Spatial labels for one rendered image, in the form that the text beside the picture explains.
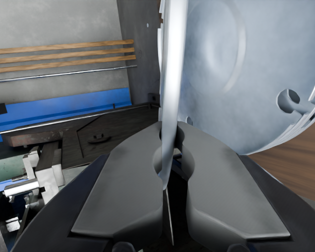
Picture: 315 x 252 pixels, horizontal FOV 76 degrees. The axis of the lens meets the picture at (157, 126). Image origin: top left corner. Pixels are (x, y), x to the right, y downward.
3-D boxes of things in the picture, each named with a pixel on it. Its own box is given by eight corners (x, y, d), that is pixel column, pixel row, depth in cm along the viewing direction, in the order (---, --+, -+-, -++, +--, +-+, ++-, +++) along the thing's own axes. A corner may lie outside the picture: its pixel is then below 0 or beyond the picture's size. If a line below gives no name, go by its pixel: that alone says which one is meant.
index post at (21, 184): (37, 180, 62) (0, 190, 58) (40, 188, 63) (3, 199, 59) (38, 176, 64) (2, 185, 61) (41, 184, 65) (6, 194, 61)
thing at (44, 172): (56, 165, 62) (34, 171, 60) (86, 277, 74) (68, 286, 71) (58, 141, 89) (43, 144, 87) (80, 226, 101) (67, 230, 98)
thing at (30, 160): (36, 150, 70) (1, 158, 66) (49, 192, 74) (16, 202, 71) (38, 145, 76) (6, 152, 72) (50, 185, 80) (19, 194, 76)
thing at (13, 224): (17, 218, 72) (4, 222, 71) (21, 229, 73) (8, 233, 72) (18, 213, 75) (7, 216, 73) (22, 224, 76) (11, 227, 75)
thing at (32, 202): (40, 200, 72) (25, 205, 70) (50, 235, 76) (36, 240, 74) (42, 189, 80) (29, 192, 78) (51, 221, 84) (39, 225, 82)
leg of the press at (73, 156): (254, 103, 69) (-121, 189, 35) (254, 135, 72) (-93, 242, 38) (151, 92, 151) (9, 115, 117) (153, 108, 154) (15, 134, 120)
